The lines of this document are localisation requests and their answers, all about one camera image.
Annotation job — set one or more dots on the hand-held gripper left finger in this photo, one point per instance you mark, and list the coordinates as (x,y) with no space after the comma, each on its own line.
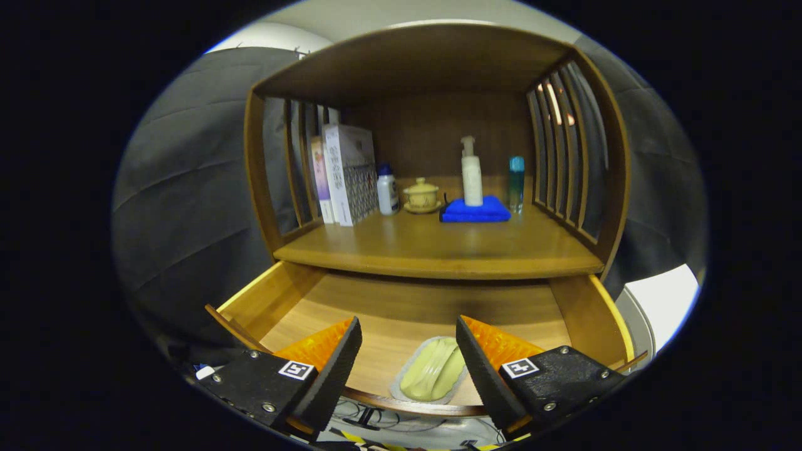
(332,376)

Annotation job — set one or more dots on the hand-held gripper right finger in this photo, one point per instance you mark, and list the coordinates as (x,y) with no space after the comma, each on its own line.
(485,376)

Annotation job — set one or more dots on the wooden drawer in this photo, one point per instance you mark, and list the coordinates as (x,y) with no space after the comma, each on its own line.
(401,313)

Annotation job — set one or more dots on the wooden countertop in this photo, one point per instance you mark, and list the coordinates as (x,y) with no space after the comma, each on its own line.
(438,244)

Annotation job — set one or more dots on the folded blue cloth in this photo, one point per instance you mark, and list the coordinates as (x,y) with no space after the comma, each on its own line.
(476,213)

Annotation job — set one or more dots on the white bottle with blue cap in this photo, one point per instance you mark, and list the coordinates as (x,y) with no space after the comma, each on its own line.
(388,194)

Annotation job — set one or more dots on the yellow lidded teacup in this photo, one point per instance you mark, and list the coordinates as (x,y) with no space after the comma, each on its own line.
(421,195)

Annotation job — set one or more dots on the blue glass bottle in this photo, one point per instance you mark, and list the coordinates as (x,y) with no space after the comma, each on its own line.
(516,185)

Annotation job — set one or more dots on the white machine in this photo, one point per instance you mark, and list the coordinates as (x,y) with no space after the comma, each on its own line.
(664,300)

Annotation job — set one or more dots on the pink purple book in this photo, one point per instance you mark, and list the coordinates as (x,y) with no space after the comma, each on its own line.
(319,178)

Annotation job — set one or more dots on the white pump bottle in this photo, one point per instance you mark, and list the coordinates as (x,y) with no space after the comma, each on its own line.
(472,178)

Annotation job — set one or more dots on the white patterned book box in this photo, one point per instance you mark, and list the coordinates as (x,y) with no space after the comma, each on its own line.
(341,169)

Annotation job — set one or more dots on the black backdrop cloth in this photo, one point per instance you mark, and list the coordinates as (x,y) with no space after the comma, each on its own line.
(188,207)

